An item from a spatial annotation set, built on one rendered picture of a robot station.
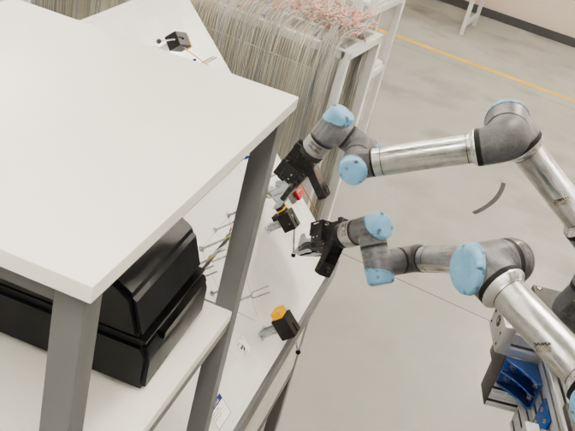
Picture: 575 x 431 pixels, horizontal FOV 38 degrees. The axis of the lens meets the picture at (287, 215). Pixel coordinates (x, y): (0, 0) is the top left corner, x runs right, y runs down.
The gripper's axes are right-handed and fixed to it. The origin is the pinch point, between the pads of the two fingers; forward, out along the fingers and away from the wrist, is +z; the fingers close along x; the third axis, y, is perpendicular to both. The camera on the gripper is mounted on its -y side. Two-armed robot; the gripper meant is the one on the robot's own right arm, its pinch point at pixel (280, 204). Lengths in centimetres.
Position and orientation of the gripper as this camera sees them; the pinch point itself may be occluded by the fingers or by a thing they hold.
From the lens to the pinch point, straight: 245.6
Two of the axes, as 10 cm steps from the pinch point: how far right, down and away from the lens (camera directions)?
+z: -5.4, 6.8, 4.9
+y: -7.7, -6.4, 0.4
